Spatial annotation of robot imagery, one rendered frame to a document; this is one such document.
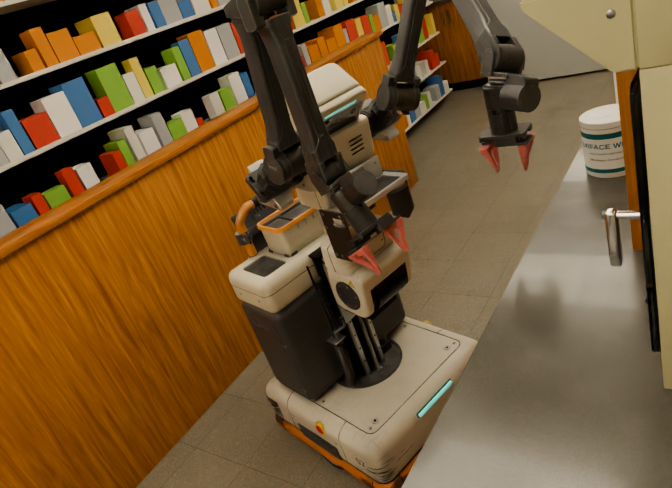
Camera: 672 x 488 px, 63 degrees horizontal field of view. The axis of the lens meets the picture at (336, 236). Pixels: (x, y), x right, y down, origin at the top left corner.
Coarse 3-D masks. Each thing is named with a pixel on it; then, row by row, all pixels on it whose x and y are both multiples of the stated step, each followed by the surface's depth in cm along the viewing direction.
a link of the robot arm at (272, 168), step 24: (264, 0) 106; (240, 24) 114; (264, 48) 117; (264, 72) 119; (264, 96) 123; (264, 120) 128; (288, 120) 127; (288, 144) 129; (264, 168) 134; (288, 168) 130
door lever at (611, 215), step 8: (608, 208) 76; (608, 216) 75; (616, 216) 74; (624, 216) 74; (632, 216) 73; (608, 224) 75; (616, 224) 75; (608, 232) 76; (616, 232) 76; (608, 240) 77; (616, 240) 76; (608, 248) 78; (616, 248) 77; (616, 256) 77; (616, 264) 78
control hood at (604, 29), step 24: (528, 0) 62; (552, 0) 60; (576, 0) 59; (600, 0) 58; (624, 0) 57; (552, 24) 62; (576, 24) 61; (600, 24) 59; (624, 24) 58; (600, 48) 61; (624, 48) 59
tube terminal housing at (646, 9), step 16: (640, 0) 56; (656, 0) 56; (640, 16) 57; (656, 16) 56; (640, 32) 58; (656, 32) 57; (640, 48) 59; (656, 48) 58; (640, 64) 59; (656, 64) 59; (640, 80) 60; (656, 80) 59; (656, 96) 60; (656, 112) 61; (656, 128) 62; (656, 144) 63; (656, 160) 64; (656, 176) 65; (656, 192) 65; (656, 208) 66; (656, 224) 68; (656, 240) 69; (656, 256) 70; (656, 272) 71; (656, 288) 72
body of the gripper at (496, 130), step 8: (488, 112) 118; (504, 112) 116; (512, 112) 117; (496, 120) 117; (504, 120) 117; (512, 120) 117; (488, 128) 125; (496, 128) 118; (504, 128) 118; (512, 128) 118; (520, 128) 118; (528, 128) 118; (480, 136) 122; (488, 136) 120; (496, 136) 119; (504, 136) 118; (512, 136) 117; (520, 136) 117
